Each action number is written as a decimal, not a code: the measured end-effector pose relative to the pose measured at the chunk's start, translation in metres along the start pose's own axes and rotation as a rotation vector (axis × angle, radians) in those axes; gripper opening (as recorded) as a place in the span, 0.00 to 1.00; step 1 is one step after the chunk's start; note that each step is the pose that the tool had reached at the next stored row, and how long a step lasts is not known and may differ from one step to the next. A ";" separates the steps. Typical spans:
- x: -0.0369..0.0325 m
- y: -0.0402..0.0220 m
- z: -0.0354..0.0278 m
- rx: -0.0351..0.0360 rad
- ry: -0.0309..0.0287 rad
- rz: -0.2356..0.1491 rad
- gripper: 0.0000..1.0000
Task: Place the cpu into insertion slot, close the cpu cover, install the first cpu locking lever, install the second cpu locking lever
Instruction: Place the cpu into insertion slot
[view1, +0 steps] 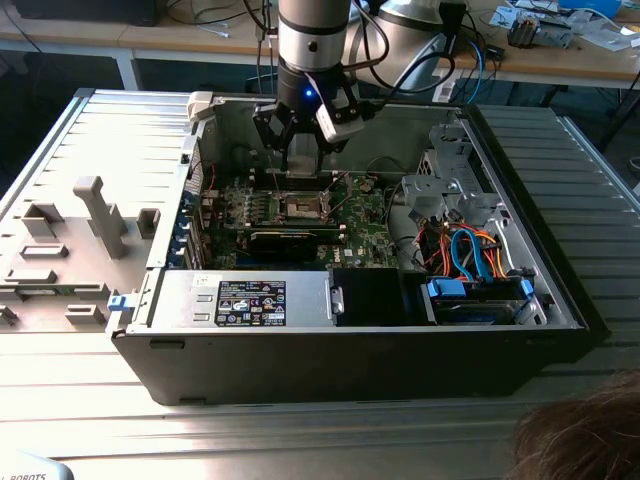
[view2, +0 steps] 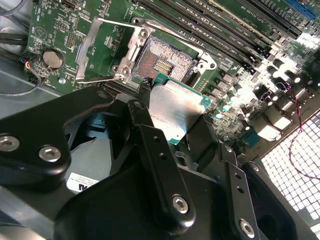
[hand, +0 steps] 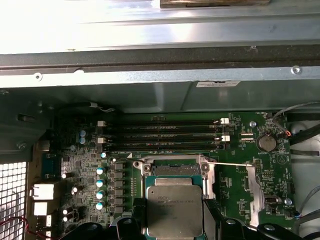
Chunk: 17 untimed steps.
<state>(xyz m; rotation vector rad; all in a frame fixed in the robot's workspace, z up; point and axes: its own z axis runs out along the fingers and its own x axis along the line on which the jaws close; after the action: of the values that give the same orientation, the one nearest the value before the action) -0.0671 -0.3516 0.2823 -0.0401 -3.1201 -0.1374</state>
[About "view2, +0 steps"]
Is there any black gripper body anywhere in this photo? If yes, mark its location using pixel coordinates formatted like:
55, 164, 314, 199
53, 161, 227, 240

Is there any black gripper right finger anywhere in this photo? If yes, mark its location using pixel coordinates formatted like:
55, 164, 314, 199
186, 116, 311, 240

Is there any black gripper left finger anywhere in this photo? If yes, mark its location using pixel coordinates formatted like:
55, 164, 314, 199
0, 77, 198, 228

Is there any silver-topped CPU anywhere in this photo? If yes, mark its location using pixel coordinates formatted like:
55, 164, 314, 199
147, 76, 214, 146

